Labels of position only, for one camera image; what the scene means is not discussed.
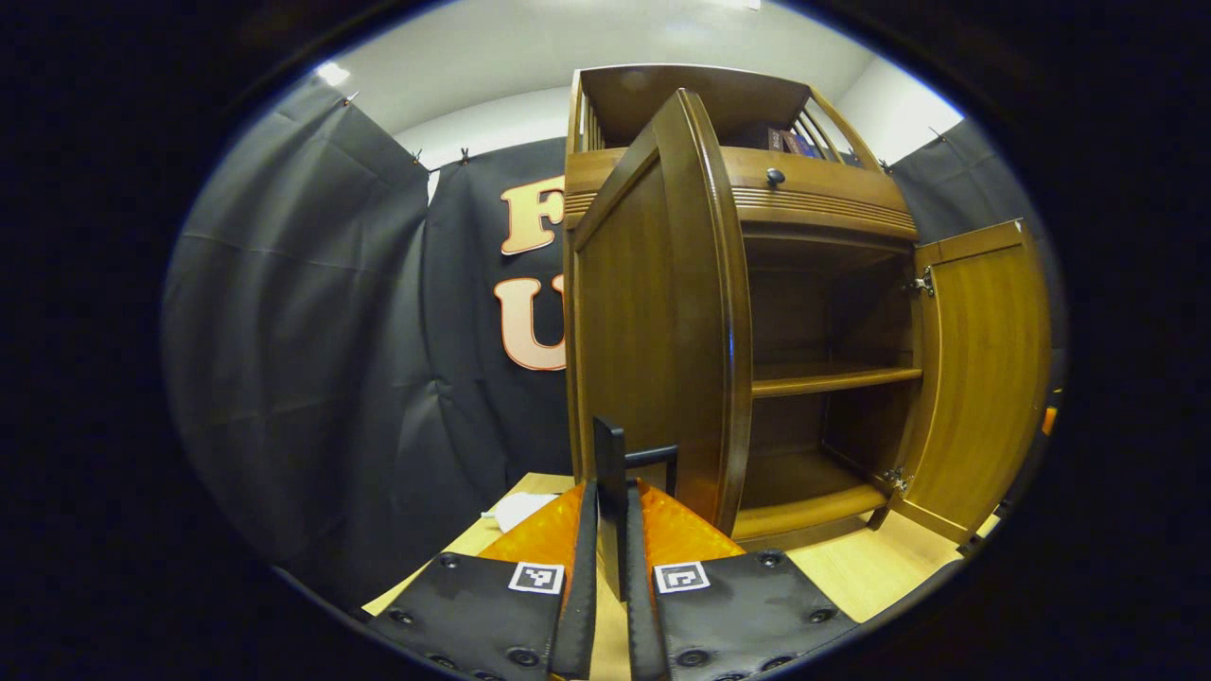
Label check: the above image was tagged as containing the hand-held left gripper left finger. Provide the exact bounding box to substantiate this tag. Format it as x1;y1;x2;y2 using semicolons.
362;480;601;681

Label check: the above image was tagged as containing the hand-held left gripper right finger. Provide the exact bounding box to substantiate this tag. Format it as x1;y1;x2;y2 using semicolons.
623;479;864;681

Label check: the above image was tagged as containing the wooden shoe cabinet door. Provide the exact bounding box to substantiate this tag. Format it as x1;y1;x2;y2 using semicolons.
869;219;1053;547
568;88;755;602

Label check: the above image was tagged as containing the wooden double-door shoe cabinet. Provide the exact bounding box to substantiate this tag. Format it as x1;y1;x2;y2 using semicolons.
565;64;925;554

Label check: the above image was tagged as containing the small white object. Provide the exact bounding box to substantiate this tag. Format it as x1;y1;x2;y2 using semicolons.
481;492;561;533

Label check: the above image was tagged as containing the wooden inner shelf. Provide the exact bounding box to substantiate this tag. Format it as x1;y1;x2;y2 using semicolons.
752;363;924;399

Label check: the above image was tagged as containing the black backdrop cloth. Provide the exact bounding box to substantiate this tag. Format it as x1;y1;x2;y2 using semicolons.
161;76;1065;606

